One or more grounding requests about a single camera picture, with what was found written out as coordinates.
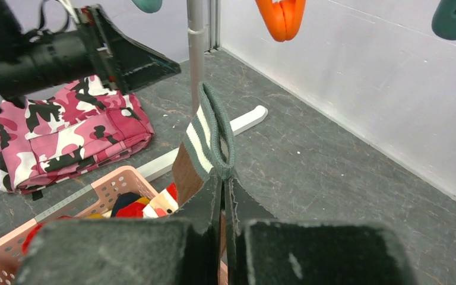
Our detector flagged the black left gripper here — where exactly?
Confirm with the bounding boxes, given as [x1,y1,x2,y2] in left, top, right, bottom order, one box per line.
[70,4,181,93]

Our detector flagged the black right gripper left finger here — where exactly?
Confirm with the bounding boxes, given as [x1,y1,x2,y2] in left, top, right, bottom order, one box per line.
[13,173,223,285]

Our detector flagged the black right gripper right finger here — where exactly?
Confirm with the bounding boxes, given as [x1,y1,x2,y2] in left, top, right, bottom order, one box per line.
[226,178,417,284]

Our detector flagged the brown striped-cuff sock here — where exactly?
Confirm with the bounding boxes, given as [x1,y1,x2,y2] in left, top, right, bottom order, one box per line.
[171,81,237,261]

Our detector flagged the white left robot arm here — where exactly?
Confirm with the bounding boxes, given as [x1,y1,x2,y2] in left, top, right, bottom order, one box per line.
[0,1,181,111]

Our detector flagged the orange front clip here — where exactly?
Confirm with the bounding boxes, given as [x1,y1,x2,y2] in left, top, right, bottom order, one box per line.
[255,0,306,42]

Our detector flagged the teal front clip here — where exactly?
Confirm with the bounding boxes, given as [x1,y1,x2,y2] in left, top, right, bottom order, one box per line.
[432,0,456,40]

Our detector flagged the red santa sock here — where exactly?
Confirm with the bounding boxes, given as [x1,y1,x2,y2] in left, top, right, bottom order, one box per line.
[21,182,179,255]

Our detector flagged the white metal drying rack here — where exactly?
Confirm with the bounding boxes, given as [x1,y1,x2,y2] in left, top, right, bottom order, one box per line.
[34,0,269,224]

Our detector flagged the pink camouflage folded garment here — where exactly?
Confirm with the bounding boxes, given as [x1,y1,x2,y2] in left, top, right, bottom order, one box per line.
[0,75,154,194]

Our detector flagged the pink plastic basket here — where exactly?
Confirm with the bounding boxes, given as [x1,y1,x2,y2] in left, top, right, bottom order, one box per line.
[0,165,229,285]

